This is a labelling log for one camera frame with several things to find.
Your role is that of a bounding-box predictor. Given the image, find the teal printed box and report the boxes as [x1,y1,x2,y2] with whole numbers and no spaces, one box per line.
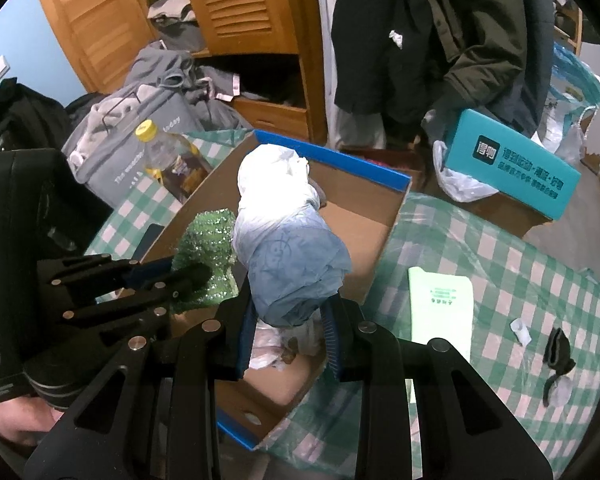
[442,108,582,221]

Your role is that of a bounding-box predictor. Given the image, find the brown cardboard box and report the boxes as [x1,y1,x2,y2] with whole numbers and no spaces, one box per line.
[340,147,553,238]

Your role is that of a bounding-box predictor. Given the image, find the black bag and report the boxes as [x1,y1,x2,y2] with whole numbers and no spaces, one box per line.
[0,77,76,171]

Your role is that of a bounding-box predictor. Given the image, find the folded grey clothes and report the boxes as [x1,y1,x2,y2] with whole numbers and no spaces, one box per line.
[147,0,201,51]

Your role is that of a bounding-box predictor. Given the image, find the yellow-capped oil bottle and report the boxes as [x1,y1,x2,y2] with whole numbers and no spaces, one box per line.
[134,120,213,203]

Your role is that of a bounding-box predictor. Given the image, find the blue cardboard box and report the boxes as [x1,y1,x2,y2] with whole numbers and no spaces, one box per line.
[140,130,413,451]

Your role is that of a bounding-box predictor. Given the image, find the light green plastic pouch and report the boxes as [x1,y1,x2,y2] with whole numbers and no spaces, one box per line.
[408,266,473,361]

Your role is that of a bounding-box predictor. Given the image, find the grey hoodie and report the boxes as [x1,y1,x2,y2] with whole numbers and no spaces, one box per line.
[130,47,253,131]

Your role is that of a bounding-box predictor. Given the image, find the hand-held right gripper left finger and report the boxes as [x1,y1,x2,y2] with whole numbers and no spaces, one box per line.
[24,294,258,480]

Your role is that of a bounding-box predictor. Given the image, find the green bubble wrap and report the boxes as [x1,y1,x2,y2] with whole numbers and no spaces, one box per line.
[172,208,241,306]

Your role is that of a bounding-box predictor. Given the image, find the black jacket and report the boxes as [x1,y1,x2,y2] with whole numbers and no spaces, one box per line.
[330,0,461,126]

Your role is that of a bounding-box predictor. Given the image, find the wooden louvred wardrobe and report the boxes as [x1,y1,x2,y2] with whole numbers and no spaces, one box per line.
[32,0,328,143]

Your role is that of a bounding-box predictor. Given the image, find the white plastic bag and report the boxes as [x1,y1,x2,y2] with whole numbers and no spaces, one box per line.
[432,140,498,203]

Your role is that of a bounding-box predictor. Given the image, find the green checked tablecloth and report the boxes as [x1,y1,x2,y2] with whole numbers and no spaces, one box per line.
[82,130,600,480]

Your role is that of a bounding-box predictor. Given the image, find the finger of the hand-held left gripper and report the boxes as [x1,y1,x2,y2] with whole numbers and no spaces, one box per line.
[62,263,213,341]
[37,255,176,291]

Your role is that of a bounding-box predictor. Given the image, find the black knit sock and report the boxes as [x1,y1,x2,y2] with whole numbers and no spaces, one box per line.
[542,327,576,408]

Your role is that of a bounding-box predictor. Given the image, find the grey-blue jacket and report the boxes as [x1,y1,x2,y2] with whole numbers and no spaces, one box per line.
[510,0,556,136]

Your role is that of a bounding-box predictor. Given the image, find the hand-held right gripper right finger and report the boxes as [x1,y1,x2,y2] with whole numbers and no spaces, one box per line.
[321,296,553,480]

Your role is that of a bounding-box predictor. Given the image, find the clear blue plastic bag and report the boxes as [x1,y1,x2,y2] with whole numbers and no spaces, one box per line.
[540,42,600,156]

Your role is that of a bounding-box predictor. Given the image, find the white patterned cloth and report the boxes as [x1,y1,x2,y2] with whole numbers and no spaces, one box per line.
[232,144,352,328]

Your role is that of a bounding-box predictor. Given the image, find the grey tote bag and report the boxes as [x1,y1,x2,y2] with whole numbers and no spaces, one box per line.
[62,82,208,208]

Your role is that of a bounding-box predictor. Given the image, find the person's left hand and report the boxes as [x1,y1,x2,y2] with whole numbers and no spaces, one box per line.
[0,397,63,448]

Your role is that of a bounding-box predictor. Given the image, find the small white crumpled paper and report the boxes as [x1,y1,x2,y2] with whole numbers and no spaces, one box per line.
[511,317,531,346]

